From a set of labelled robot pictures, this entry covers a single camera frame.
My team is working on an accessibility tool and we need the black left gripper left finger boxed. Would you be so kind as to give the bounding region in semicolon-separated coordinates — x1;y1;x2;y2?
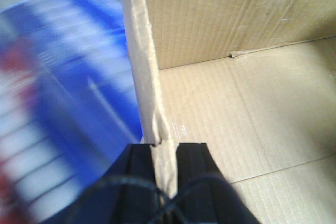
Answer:
47;144;160;223

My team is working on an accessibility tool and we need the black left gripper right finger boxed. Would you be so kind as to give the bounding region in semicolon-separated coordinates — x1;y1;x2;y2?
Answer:
176;143;259;223

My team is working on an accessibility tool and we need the brown cardboard carton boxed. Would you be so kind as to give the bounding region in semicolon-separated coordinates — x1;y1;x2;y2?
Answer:
122;0;335;223

